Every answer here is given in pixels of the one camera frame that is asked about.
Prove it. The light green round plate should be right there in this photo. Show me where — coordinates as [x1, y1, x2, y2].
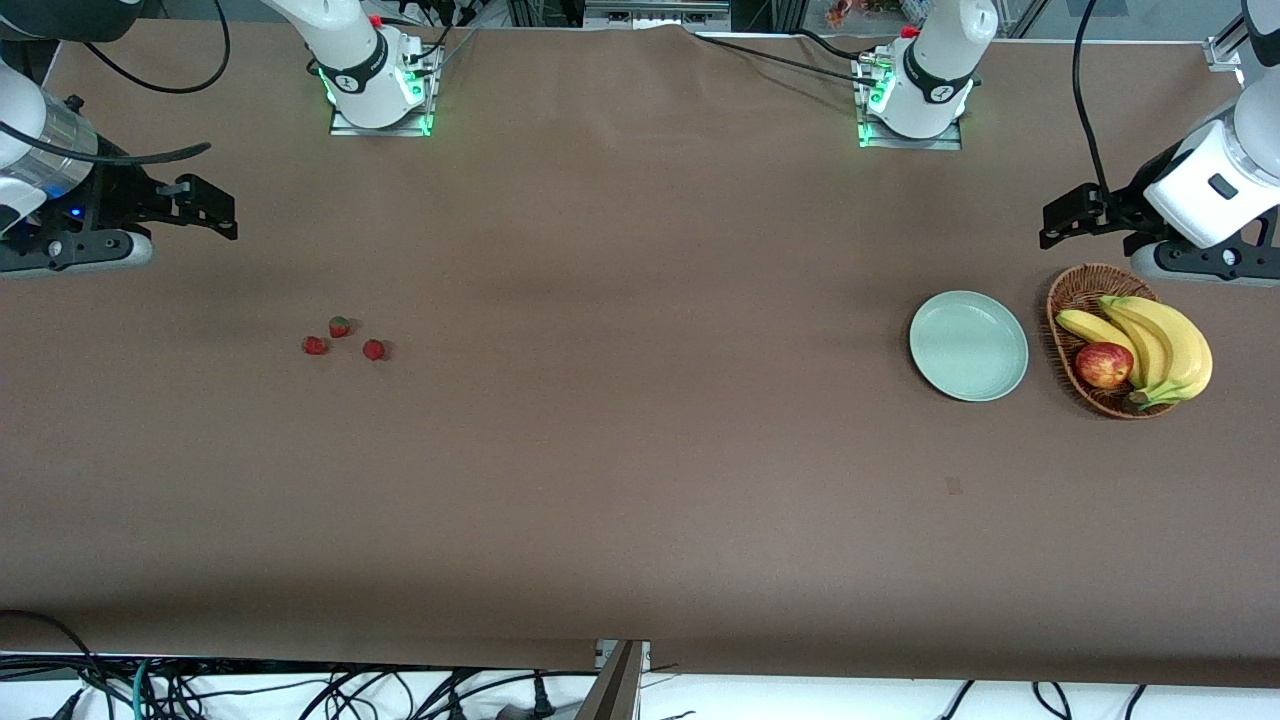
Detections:
[908, 290, 1030, 403]

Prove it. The brown wicker basket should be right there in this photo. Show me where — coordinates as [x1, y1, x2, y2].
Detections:
[1046, 263, 1191, 421]

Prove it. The yellow banana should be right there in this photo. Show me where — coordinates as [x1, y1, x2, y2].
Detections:
[1108, 296, 1214, 409]
[1057, 309, 1141, 386]
[1098, 296, 1173, 393]

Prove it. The red apple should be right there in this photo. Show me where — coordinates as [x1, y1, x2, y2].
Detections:
[1075, 342, 1135, 390]

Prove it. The aluminium corner profile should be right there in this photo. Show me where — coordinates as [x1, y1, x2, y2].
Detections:
[1205, 20, 1251, 73]

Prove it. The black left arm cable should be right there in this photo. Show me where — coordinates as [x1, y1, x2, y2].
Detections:
[1072, 0, 1113, 196]

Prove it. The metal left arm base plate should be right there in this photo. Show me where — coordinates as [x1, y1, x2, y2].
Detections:
[855, 55, 963, 151]

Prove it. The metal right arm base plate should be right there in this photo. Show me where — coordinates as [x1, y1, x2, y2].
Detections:
[330, 45, 441, 138]

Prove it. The black cable on table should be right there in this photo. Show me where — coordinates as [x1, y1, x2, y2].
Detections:
[793, 28, 873, 63]
[690, 33, 881, 86]

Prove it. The black looping floor cable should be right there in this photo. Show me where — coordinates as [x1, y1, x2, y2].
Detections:
[0, 608, 116, 720]

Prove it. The aluminium frame rail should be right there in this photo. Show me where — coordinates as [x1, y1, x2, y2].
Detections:
[583, 0, 733, 31]

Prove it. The brown table divider post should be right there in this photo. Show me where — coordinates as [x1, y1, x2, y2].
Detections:
[575, 640, 651, 720]

